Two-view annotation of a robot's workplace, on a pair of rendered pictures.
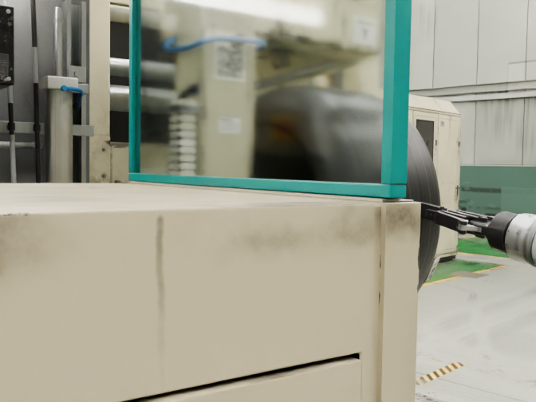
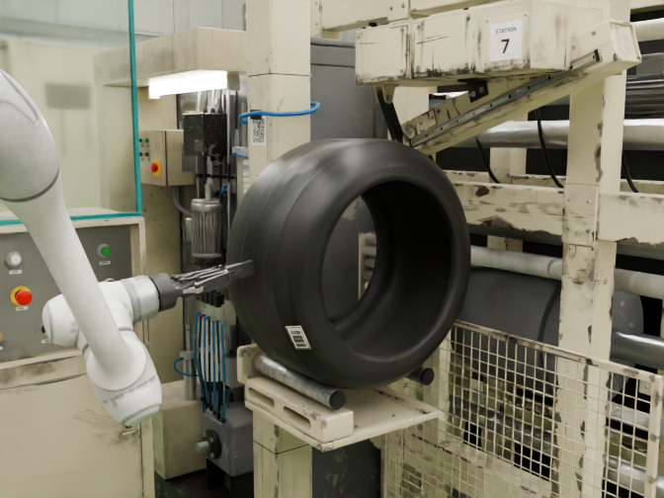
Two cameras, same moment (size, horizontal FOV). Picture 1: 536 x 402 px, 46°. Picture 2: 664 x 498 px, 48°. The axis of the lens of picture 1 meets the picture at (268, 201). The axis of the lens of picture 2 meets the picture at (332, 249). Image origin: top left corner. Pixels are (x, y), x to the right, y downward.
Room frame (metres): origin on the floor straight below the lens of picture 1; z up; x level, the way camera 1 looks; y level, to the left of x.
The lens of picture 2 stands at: (1.46, -1.92, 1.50)
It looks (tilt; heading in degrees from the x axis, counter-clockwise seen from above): 9 degrees down; 88
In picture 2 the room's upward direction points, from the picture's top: straight up
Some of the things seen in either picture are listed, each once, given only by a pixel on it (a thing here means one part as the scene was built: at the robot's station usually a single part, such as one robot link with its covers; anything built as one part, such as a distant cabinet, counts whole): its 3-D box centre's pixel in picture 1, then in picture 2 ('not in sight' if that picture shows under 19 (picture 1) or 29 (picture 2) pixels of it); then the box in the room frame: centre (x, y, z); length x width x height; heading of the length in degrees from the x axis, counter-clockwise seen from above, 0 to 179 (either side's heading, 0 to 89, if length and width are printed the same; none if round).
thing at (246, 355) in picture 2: not in sight; (302, 353); (1.43, 0.06, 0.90); 0.40 x 0.03 x 0.10; 35
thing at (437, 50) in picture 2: not in sight; (465, 50); (1.85, -0.02, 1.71); 0.61 x 0.25 x 0.15; 125
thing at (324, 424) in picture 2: not in sight; (295, 404); (1.42, -0.16, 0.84); 0.36 x 0.09 x 0.06; 125
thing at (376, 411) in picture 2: not in sight; (340, 407); (1.53, -0.08, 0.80); 0.37 x 0.36 x 0.02; 35
